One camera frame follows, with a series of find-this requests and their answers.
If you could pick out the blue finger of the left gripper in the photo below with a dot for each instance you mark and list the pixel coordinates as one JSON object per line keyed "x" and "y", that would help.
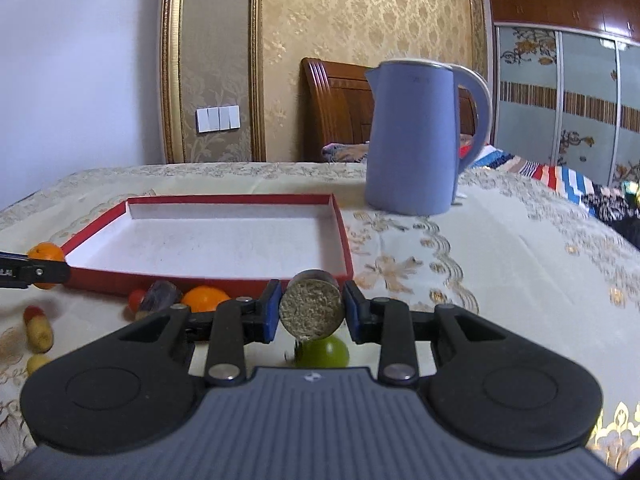
{"x": 20, "y": 272}

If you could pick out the white wall switch panel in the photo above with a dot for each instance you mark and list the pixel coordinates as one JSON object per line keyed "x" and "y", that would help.
{"x": 217, "y": 119}

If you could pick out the wooden bed headboard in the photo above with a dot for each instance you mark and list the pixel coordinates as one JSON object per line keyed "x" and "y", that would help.
{"x": 341, "y": 107}

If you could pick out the blue electric kettle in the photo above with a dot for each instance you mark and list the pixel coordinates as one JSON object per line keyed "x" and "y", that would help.
{"x": 414, "y": 159}

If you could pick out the orange mandarin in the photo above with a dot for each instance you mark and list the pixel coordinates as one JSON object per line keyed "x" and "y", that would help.
{"x": 204, "y": 299}
{"x": 46, "y": 252}

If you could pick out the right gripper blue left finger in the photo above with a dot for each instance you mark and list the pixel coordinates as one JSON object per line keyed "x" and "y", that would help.
{"x": 234, "y": 324}

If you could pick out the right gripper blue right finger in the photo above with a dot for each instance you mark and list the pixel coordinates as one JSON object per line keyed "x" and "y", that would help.
{"x": 394, "y": 327}

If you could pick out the sliding door wardrobe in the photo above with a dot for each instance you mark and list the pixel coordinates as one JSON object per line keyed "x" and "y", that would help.
{"x": 566, "y": 75}

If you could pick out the brown longan fruit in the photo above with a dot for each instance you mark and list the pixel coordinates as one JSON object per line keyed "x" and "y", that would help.
{"x": 39, "y": 334}

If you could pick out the green tomato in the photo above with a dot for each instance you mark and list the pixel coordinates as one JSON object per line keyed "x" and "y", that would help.
{"x": 329, "y": 352}

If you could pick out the red cherry tomato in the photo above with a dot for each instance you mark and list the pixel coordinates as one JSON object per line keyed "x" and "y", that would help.
{"x": 31, "y": 312}
{"x": 135, "y": 298}

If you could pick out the pink crumpled blanket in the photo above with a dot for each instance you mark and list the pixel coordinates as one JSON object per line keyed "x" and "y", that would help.
{"x": 339, "y": 152}

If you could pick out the striped colourful bedding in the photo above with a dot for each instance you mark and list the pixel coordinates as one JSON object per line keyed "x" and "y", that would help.
{"x": 609, "y": 205}

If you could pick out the yellow longan fruit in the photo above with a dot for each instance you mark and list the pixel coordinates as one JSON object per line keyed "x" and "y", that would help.
{"x": 35, "y": 362}

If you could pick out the red cardboard tray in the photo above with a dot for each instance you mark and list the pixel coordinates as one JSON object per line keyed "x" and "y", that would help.
{"x": 236, "y": 243}

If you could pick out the gold picture frame moulding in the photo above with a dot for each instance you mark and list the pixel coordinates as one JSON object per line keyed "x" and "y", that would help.
{"x": 211, "y": 56}

